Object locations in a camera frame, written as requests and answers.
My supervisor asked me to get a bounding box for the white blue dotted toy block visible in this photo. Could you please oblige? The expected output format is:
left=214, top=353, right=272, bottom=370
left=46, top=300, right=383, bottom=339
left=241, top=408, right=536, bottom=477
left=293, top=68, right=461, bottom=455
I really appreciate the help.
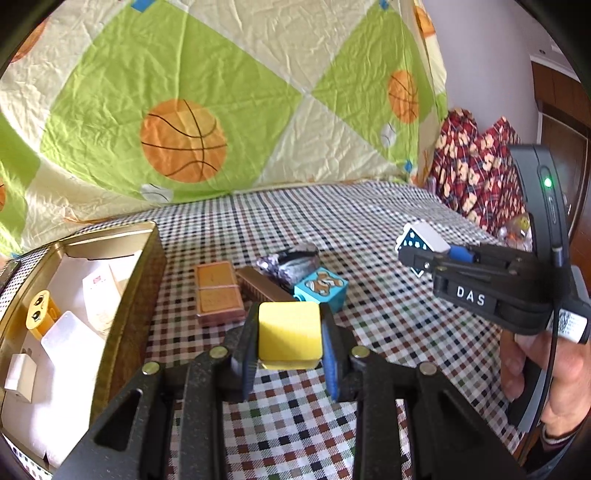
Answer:
left=396, top=221, right=450, bottom=278

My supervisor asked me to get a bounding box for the blue bear toy cube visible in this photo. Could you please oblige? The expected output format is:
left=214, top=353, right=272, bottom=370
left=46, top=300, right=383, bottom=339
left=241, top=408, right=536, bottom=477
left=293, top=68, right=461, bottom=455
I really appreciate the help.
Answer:
left=294, top=268, right=349, bottom=313

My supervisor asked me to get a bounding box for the yellow toy cube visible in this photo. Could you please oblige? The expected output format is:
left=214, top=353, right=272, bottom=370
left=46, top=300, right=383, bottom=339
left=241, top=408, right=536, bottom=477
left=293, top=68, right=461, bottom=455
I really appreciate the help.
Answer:
left=257, top=301, right=322, bottom=371

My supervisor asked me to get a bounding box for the brown rectangular bar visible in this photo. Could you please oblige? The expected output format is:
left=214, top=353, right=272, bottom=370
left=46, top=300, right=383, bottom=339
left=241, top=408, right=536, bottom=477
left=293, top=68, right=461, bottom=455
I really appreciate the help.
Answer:
left=235, top=266, right=294, bottom=302

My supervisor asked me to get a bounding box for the person's right hand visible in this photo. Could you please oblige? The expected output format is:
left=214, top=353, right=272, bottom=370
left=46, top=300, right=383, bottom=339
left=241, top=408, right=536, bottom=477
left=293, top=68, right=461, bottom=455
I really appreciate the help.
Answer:
left=500, top=331, right=590, bottom=440

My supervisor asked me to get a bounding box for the plastic wrapped toy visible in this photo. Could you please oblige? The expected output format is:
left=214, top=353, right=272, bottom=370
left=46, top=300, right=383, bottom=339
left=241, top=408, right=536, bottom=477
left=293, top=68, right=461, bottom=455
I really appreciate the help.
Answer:
left=497, top=213, right=533, bottom=252

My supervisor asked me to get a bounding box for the red floral cushion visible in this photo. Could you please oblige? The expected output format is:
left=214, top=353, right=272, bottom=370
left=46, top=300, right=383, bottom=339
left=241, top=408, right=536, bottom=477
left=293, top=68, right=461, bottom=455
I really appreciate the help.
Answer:
left=426, top=108, right=525, bottom=236

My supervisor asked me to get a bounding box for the white paper card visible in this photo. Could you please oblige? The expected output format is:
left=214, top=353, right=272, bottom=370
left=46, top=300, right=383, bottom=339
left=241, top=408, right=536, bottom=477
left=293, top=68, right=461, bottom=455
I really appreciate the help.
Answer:
left=41, top=311, right=105, bottom=378

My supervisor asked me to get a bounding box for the gold metal storage tin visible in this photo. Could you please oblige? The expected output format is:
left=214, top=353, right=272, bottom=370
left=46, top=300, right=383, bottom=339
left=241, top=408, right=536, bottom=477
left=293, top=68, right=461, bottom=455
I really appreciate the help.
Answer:
left=0, top=221, right=168, bottom=476

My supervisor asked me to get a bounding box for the small white box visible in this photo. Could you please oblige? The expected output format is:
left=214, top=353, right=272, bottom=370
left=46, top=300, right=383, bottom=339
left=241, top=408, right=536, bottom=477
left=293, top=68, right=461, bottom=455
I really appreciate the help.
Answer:
left=4, top=353, right=37, bottom=403

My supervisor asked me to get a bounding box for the yellow face toy block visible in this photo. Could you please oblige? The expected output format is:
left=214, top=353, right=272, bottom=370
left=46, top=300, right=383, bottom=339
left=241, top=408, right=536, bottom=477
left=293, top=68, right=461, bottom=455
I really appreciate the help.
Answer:
left=26, top=290, right=61, bottom=341

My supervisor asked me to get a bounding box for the copper embossed tin box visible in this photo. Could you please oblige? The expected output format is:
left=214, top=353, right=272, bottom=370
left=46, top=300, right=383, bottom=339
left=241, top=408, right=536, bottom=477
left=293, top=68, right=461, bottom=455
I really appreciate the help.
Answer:
left=194, top=261, right=245, bottom=327

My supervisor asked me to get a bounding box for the tin box lid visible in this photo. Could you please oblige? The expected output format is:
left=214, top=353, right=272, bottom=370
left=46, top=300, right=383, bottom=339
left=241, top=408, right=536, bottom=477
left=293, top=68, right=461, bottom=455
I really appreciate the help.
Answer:
left=0, top=259, right=21, bottom=291

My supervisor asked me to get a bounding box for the green basketball quilt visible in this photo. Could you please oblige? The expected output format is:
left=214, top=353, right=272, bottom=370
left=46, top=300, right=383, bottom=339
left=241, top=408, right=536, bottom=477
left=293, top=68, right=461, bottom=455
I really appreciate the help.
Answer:
left=1, top=1, right=447, bottom=257

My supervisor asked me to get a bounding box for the black camera mount with LED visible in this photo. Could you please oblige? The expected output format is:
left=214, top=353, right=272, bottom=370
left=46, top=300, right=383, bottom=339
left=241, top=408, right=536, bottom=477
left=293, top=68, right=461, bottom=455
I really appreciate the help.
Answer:
left=510, top=144, right=569, bottom=267

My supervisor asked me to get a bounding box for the black cable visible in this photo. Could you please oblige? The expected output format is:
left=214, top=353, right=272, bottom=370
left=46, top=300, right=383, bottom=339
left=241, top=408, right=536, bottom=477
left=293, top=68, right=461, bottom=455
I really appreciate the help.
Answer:
left=517, top=257, right=571, bottom=467

